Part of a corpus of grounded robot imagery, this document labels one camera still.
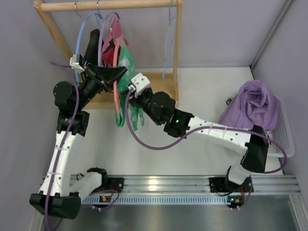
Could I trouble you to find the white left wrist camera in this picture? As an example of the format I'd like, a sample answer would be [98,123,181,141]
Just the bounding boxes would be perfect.
[69,54,84,73]

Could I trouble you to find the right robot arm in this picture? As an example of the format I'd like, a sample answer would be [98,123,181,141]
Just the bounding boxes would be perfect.
[125,87,269,185]

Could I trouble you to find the pink plastic hanger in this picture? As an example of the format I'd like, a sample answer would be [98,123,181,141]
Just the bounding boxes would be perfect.
[113,37,134,116]

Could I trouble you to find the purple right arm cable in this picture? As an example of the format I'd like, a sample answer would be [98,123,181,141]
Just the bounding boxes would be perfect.
[125,88,288,210]

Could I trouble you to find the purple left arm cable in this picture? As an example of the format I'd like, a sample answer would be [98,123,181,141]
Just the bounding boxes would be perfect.
[43,61,120,231]

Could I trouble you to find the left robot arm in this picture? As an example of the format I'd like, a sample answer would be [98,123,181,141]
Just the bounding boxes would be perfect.
[29,63,127,219]

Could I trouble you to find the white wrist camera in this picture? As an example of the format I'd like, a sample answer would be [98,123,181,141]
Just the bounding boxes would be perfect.
[128,73,150,97]
[69,54,84,73]

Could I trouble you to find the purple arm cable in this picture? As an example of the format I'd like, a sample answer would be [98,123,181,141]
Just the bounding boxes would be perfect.
[43,61,120,231]
[125,88,288,210]

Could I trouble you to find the lilac plastic hanger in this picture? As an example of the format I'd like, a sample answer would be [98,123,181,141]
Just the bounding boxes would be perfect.
[97,12,123,66]

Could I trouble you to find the white laundry basket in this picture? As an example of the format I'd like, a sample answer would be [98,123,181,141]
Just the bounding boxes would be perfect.
[266,95,295,157]

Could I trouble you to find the purple cloth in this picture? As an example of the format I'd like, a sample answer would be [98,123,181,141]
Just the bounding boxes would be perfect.
[218,80,281,131]

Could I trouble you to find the black garment on hanger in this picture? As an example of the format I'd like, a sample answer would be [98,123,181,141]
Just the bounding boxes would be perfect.
[84,29,104,65]

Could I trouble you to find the aluminium mounting rail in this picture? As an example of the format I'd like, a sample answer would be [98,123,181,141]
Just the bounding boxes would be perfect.
[43,175,301,193]

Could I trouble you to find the light blue plastic hanger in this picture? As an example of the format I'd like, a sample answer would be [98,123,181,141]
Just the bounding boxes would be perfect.
[75,12,103,83]

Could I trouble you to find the light blue wire hanger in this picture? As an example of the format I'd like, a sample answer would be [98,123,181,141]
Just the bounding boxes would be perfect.
[162,0,176,80]

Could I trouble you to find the wooden clothes rack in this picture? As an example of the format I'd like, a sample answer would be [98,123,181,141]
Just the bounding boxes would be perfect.
[33,0,183,106]

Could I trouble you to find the perforated cable duct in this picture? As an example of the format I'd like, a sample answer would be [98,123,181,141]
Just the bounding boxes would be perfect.
[82,194,231,205]

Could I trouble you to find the pink patterned garment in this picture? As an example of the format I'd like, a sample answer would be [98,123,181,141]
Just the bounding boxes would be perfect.
[101,16,123,66]

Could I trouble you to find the green white trousers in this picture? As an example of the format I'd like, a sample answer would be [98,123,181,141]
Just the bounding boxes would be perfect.
[115,46,145,131]

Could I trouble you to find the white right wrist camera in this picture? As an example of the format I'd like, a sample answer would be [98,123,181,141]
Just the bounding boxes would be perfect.
[128,73,150,97]

